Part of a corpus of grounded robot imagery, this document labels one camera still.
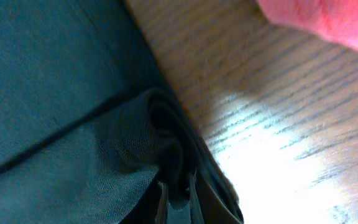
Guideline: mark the red printed t-shirt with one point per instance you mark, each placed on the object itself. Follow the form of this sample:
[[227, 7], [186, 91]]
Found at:
[[332, 20]]

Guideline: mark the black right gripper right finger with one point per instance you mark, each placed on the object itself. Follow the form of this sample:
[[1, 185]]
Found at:
[[206, 206]]

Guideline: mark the black t-shirt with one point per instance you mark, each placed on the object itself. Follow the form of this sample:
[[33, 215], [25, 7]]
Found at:
[[88, 125]]

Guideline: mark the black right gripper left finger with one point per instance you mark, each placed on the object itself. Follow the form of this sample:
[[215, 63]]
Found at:
[[162, 211]]

